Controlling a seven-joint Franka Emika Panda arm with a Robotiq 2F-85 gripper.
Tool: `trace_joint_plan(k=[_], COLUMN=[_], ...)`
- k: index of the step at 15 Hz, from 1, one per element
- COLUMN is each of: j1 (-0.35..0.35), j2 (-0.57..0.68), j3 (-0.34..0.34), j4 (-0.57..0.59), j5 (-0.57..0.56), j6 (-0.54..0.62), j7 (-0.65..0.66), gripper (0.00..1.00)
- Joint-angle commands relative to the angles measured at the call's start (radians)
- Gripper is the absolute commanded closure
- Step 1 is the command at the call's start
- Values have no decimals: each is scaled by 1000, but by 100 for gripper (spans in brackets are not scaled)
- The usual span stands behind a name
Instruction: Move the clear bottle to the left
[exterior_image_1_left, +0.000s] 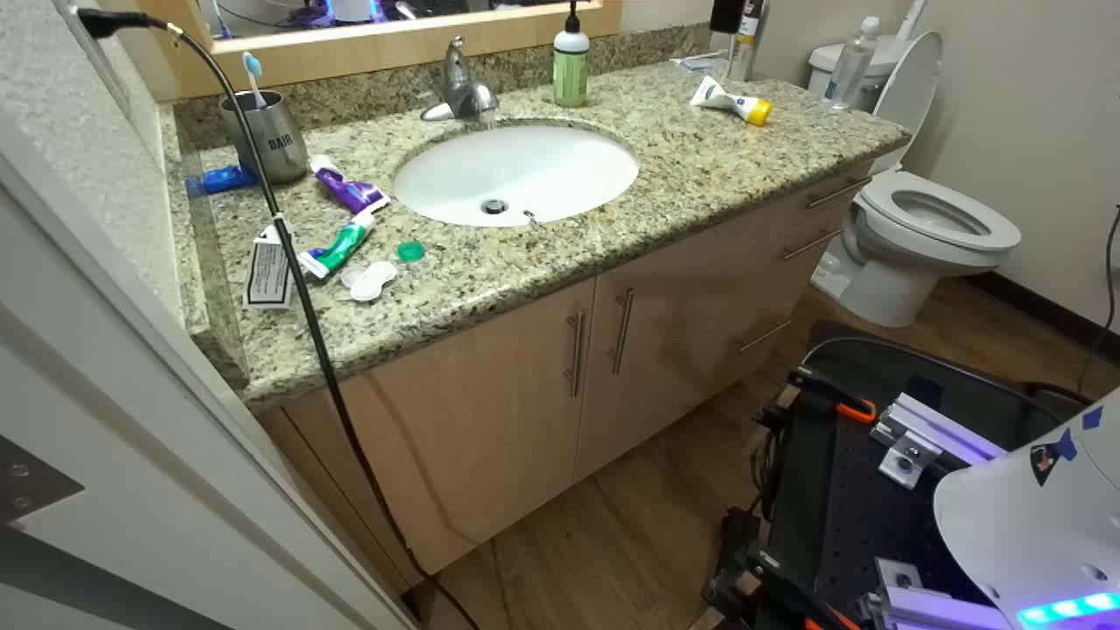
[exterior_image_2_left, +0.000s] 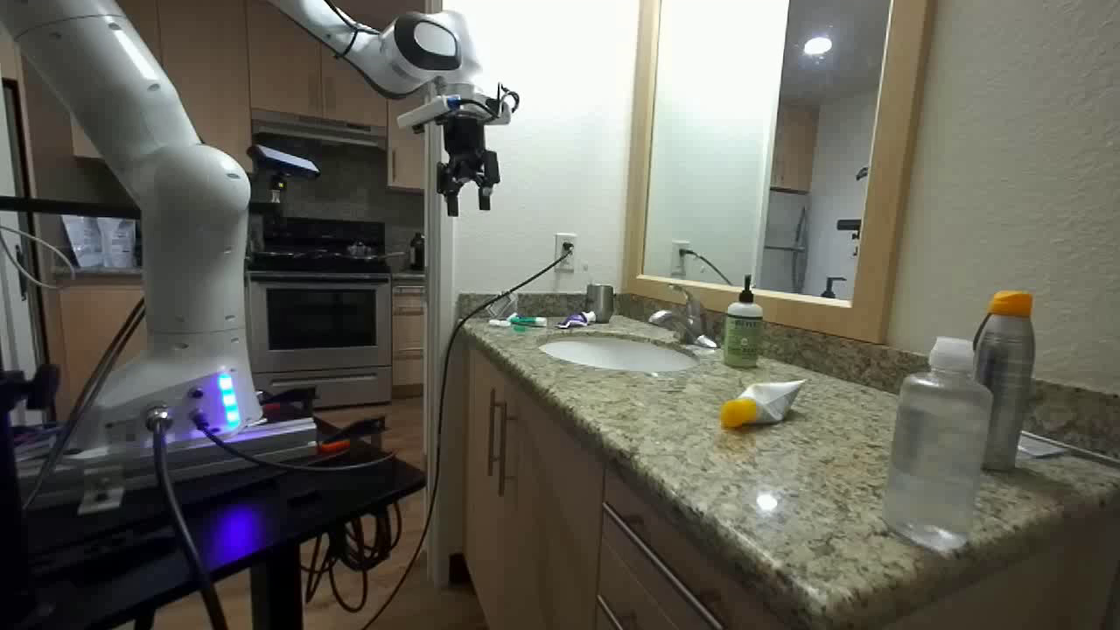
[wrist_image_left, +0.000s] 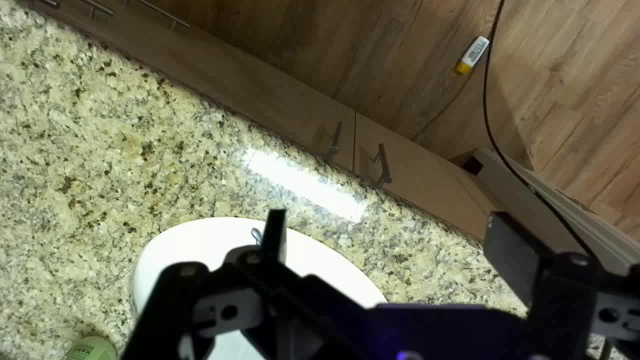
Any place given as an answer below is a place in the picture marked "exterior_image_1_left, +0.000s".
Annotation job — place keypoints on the clear plastic bottle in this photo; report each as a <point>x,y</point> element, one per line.
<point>850,63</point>

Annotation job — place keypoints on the wooden vanity cabinet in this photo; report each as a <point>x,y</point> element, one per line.
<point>467,436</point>

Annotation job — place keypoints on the blue white toothbrush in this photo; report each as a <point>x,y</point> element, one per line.
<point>252,71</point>

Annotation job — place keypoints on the grey metal toothbrush cup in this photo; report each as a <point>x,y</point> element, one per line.
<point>265,136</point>

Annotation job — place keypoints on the wood framed mirror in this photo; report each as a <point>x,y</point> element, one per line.
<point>315,53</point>

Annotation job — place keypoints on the chrome sink faucet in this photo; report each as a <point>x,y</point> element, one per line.
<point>463,92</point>

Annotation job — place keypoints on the green round cap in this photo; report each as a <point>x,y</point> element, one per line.
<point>409,249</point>

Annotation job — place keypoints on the white tube yellow cap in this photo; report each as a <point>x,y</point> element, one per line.
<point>715,99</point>

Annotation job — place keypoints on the purple toothpaste tube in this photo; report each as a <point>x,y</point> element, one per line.
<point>355,198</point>

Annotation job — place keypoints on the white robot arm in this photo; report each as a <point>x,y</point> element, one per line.
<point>1038,529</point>

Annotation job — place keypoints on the white grey small tube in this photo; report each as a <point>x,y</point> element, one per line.
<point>268,270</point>

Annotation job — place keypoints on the blue flat object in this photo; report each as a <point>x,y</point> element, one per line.
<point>218,179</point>

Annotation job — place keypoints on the white toilet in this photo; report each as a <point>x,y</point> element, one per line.
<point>905,234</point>

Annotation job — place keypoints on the black robot cart table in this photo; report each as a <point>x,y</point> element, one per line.
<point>807,550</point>

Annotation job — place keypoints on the white floss container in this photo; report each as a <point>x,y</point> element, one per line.
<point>367,283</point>

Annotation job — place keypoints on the green soap pump bottle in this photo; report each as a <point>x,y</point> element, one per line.
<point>572,60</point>

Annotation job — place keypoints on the white oval sink basin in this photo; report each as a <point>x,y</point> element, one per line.
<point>516,177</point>

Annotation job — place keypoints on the white door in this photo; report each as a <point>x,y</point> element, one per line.
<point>175,489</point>

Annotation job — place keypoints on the green toothpaste tube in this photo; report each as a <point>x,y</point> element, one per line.
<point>321,265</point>

